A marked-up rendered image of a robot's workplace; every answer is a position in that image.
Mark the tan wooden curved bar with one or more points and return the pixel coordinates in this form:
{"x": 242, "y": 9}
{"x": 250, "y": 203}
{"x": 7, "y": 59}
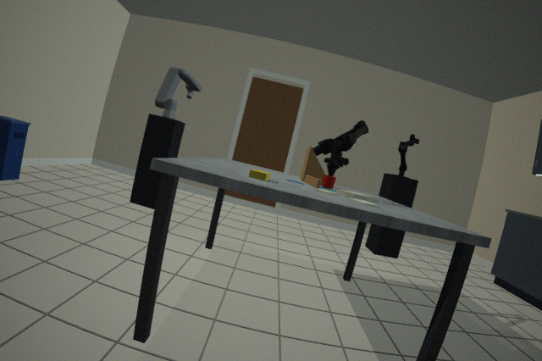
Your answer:
{"x": 312, "y": 181}

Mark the dark red cup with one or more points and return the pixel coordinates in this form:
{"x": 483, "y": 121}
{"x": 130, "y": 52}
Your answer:
{"x": 328, "y": 182}

